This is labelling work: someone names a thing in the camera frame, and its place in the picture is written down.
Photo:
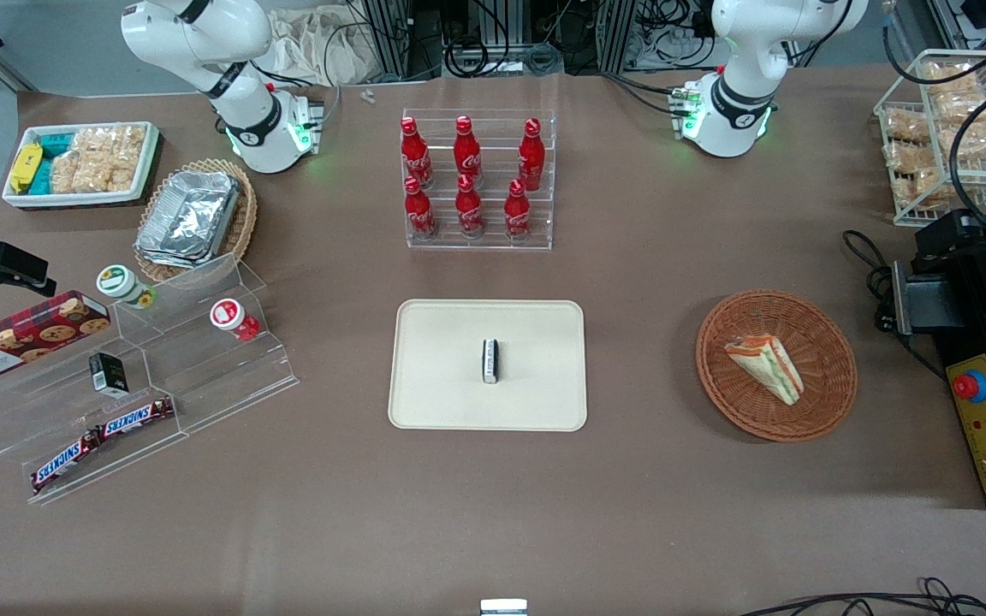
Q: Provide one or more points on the triangle sandwich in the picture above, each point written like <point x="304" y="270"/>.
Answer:
<point x="769" y="364"/>

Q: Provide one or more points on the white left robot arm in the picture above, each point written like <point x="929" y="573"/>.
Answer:
<point x="750" y="68"/>

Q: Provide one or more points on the beige plastic tray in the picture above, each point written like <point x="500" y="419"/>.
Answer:
<point x="450" y="376"/>

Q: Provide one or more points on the light oval wicker basket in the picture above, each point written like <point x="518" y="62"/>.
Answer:
<point x="243" y="231"/>

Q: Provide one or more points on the brown wicker basket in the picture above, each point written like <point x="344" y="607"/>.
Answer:
<point x="827" y="376"/>

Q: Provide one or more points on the small black white packet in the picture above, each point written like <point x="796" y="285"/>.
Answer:
<point x="490" y="361"/>

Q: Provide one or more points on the clear acrylic bottle rack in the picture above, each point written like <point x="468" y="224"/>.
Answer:
<point x="493" y="231"/>

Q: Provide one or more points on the red cola bottle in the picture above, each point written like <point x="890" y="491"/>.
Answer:
<point x="418" y="214"/>
<point x="531" y="158"/>
<point x="466" y="152"/>
<point x="517" y="214"/>
<point x="469" y="210"/>
<point x="415" y="154"/>

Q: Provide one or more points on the red lid yogurt cup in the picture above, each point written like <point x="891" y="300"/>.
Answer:
<point x="228" y="315"/>

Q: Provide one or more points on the clear acrylic stepped shelf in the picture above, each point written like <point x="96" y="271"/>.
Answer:
<point x="202" y="376"/>

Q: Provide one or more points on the small white black device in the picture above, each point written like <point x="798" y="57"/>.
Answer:
<point x="503" y="607"/>

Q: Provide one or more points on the aluminium foil container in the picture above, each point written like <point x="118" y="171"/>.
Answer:
<point x="189" y="218"/>

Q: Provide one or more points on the beige cloth bag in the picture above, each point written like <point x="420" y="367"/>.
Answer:
<point x="313" y="47"/>

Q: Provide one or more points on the Snickers chocolate bar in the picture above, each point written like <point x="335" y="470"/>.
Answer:
<point x="135" y="417"/>
<point x="65" y="462"/>

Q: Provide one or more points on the green lid yogurt cup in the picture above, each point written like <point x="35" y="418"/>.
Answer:
<point x="119" y="282"/>

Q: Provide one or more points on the small black box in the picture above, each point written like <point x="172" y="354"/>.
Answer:
<point x="108" y="375"/>

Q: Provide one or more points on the rice cracker bag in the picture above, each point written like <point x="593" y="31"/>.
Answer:
<point x="99" y="158"/>

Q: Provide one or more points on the white rectangular snack bin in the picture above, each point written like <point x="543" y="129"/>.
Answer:
<point x="82" y="198"/>

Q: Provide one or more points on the clear bag of crackers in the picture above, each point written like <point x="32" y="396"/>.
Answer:
<point x="917" y="184"/>
<point x="977" y="128"/>
<point x="951" y="77"/>
<point x="905" y="127"/>

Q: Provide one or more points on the teal snack packet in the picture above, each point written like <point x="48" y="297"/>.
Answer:
<point x="52" y="145"/>

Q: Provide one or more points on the red Walkers cookie box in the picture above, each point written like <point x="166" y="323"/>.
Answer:
<point x="22" y="342"/>

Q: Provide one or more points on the black yellow control box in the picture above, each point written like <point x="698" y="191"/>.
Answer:
<point x="972" y="291"/>

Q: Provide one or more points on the red emergency stop button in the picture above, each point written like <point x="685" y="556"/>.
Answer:
<point x="970" y="386"/>

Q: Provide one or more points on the yellow snack packet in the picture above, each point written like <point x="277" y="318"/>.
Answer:
<point x="25" y="167"/>

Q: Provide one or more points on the aluminium frame post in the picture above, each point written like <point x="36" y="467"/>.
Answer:
<point x="617" y="34"/>
<point x="390" y="38"/>

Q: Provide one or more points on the black camera clamp mount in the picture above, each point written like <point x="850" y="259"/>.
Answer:
<point x="5" y="263"/>

